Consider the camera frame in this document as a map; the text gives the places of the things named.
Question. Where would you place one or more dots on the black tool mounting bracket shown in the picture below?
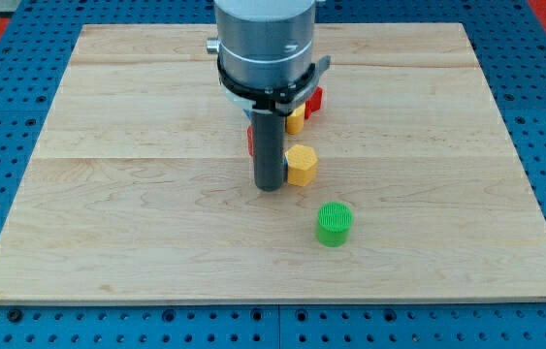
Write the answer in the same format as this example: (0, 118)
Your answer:
(283, 100)

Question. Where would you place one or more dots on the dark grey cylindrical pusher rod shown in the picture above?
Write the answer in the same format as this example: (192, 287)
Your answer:
(268, 130)

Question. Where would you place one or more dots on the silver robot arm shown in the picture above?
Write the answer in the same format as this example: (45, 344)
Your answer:
(264, 52)

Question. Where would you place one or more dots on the green cylinder block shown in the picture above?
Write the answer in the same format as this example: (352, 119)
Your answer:
(334, 220)

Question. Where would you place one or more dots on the light wooden board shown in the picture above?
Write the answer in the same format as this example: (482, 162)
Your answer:
(140, 190)

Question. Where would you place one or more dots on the yellow hexagon block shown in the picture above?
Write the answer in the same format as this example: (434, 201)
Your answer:
(302, 165)

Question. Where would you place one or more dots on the red block left of rod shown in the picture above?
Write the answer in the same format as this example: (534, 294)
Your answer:
(249, 141)

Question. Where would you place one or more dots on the yellow block behind rod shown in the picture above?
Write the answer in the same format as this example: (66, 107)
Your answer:
(295, 122)

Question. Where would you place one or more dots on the red block at back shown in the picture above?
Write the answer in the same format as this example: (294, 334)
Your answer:
(314, 103)

